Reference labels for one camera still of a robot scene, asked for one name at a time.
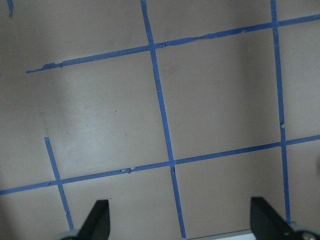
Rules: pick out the brown paper table cover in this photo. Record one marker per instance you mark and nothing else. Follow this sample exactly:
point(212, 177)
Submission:
point(176, 111)

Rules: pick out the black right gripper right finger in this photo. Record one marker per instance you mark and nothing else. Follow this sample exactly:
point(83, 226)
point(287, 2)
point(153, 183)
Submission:
point(266, 223)

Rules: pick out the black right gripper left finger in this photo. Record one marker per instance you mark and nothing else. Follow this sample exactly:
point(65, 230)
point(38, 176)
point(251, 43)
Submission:
point(97, 225)

